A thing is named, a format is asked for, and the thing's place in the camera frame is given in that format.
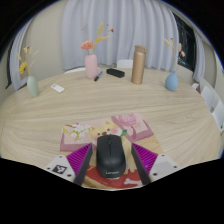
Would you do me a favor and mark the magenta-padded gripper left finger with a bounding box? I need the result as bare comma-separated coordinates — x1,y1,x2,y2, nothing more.
44,143,94,187

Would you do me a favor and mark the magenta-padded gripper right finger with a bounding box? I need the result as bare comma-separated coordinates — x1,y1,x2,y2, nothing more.
130,142,183,186

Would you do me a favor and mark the black computer mouse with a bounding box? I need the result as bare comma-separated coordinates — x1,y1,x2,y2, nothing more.
96,134,127,180

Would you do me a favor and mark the white remote control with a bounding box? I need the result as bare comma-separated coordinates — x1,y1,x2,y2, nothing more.
50,83,66,94

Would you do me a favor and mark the blue vase with dried flowers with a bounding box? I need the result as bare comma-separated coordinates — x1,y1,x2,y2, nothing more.
163,37,187,92

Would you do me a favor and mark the white chair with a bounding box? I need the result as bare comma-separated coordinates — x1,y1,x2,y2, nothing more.
211,99,224,134
116,59,134,70
200,85,216,113
63,66,87,74

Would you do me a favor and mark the dark marker pen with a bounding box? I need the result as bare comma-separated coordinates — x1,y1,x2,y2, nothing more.
93,70,104,82

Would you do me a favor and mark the green vase with yellow flowers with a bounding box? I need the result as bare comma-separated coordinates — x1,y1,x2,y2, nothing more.
17,45,40,98

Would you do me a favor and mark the small black box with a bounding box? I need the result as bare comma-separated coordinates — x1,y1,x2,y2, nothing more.
106,67,126,79

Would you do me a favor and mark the gold thermos bottle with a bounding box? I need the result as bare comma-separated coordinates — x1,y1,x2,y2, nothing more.
130,44,148,85

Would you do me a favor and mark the pink vase with orange flowers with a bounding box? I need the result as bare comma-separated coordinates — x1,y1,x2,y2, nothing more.
80,23,115,80

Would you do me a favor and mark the dark window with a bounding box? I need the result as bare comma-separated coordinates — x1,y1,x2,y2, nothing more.
173,14,196,73
4,63,13,90

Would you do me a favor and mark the white curtain strip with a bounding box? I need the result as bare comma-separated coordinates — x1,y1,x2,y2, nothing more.
193,31,206,83

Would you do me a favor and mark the narrow white curtain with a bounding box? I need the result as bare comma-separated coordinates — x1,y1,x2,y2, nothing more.
9,19,34,92

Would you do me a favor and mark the wide white curtain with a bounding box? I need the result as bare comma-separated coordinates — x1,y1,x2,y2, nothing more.
60,0,180,73

